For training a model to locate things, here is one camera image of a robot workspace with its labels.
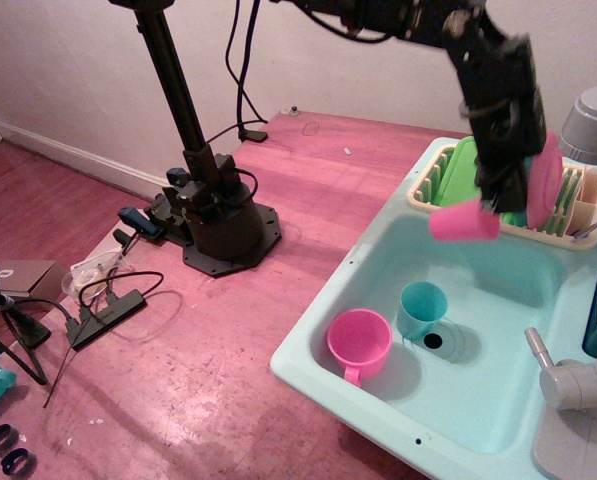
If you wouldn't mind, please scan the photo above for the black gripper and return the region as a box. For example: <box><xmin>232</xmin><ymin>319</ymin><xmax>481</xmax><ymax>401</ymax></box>
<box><xmin>447</xmin><ymin>33</ymin><xmax>546</xmax><ymax>213</ymax></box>

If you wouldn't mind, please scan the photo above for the small pink tumbler cup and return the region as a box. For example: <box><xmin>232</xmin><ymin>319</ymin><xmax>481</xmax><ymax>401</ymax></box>
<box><xmin>429</xmin><ymin>198</ymin><xmax>501</xmax><ymax>242</ymax></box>

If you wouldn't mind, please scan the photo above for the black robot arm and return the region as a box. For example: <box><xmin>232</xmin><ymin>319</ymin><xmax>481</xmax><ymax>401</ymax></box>
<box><xmin>120</xmin><ymin>1</ymin><xmax>547</xmax><ymax>277</ymax></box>

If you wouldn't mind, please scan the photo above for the teal cup in sink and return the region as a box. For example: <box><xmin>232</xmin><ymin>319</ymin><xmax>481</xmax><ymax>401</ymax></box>
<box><xmin>396</xmin><ymin>281</ymin><xmax>448</xmax><ymax>341</ymax></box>

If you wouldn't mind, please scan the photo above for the green cutting board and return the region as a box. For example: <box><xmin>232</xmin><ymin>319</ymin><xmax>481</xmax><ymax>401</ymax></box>
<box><xmin>433</xmin><ymin>135</ymin><xmax>519</xmax><ymax>226</ymax></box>

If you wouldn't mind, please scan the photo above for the pink plate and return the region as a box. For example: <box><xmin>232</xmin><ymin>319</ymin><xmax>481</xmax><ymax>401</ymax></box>
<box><xmin>526</xmin><ymin>131</ymin><xmax>563</xmax><ymax>229</ymax></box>

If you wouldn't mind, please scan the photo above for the cream dish rack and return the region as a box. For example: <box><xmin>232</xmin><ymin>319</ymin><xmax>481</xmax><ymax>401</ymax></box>
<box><xmin>408</xmin><ymin>141</ymin><xmax>597</xmax><ymax>251</ymax></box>

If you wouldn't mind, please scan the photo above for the grey cylinder container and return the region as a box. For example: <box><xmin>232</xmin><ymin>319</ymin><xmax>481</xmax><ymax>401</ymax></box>
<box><xmin>559</xmin><ymin>86</ymin><xmax>597</xmax><ymax>165</ymax></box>

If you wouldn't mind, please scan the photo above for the grey spoon in rack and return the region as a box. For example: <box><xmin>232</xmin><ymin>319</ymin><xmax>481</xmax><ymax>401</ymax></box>
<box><xmin>572</xmin><ymin>222</ymin><xmax>597</xmax><ymax>241</ymax></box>

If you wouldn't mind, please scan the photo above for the rubber band on table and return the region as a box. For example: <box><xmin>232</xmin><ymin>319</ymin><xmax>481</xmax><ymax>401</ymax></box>
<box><xmin>302</xmin><ymin>122</ymin><xmax>319</xmax><ymax>137</ymax></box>

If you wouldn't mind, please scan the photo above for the grey toy faucet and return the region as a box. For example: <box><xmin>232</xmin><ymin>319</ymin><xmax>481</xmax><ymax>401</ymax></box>
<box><xmin>524</xmin><ymin>327</ymin><xmax>597</xmax><ymax>418</ymax></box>

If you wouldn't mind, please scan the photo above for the blue clamp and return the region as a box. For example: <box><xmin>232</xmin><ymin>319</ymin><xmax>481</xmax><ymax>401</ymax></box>
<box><xmin>118</xmin><ymin>206</ymin><xmax>162</xmax><ymax>240</ymax></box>

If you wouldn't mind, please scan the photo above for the black usb hub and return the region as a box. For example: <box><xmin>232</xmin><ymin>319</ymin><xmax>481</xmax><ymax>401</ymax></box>
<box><xmin>66</xmin><ymin>289</ymin><xmax>147</xmax><ymax>352</ymax></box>

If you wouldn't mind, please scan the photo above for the clear plastic bag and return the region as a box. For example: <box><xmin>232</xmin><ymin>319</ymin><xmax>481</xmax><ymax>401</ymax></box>
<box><xmin>61</xmin><ymin>250</ymin><xmax>129</xmax><ymax>304</ymax></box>

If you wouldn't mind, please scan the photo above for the grey cardboard box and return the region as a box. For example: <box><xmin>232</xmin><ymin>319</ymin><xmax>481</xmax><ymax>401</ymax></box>
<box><xmin>0</xmin><ymin>259</ymin><xmax>67</xmax><ymax>302</ymax></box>

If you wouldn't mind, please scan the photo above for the black power adapter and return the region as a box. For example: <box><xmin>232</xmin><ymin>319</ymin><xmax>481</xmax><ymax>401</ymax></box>
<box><xmin>7</xmin><ymin>309</ymin><xmax>51</xmax><ymax>349</ymax></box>

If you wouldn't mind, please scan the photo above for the pink mug with handle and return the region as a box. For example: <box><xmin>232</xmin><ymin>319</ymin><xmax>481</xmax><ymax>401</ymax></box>
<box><xmin>326</xmin><ymin>309</ymin><xmax>393</xmax><ymax>387</ymax></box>

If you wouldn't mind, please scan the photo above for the black hanging cable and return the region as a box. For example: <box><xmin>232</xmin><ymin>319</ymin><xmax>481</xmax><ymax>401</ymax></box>
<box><xmin>224</xmin><ymin>0</ymin><xmax>269</xmax><ymax>143</ymax></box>

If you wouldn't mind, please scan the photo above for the black ring lower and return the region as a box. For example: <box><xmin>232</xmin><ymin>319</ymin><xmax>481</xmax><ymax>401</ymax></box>
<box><xmin>0</xmin><ymin>448</ymin><xmax>33</xmax><ymax>476</ymax></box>

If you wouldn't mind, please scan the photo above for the black ring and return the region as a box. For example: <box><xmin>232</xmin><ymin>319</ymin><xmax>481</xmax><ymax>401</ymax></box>
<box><xmin>0</xmin><ymin>423</ymin><xmax>19</xmax><ymax>455</ymax></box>
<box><xmin>0</xmin><ymin>448</ymin><xmax>33</xmax><ymax>476</ymax></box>

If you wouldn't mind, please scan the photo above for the black ring upper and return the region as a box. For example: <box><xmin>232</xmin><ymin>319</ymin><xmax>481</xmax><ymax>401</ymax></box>
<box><xmin>0</xmin><ymin>423</ymin><xmax>19</xmax><ymax>455</ymax></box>

